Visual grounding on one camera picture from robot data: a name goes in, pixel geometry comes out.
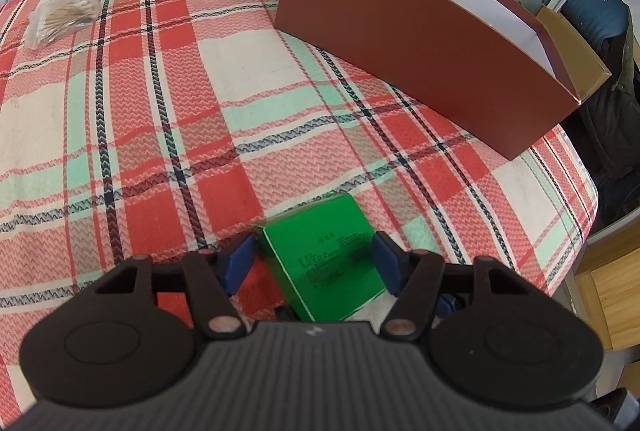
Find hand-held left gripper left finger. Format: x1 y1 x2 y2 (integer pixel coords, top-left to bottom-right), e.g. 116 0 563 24
92 233 257 341

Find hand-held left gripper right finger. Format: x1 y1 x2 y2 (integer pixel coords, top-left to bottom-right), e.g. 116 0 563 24
372 231 546 342

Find green carton box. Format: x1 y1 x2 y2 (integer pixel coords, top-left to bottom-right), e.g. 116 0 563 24
252 192 386 323

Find brown cardboard box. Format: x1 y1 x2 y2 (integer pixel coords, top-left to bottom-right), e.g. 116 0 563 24
274 0 583 161

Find red plaid blanket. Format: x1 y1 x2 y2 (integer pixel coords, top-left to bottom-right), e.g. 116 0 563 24
0 0 598 412

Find light wooden furniture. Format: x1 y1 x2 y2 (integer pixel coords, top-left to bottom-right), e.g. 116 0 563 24
572 221 640 392

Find dark clothing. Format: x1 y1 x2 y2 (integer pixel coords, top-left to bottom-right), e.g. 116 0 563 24
560 31 640 232

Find black speaker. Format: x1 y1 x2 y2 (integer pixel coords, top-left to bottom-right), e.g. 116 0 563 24
590 388 635 428

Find tan cardboard box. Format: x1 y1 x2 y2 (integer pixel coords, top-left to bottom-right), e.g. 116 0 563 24
537 6 612 104

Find clear bag of wooden sticks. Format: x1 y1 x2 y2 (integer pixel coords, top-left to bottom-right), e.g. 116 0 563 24
25 0 101 51

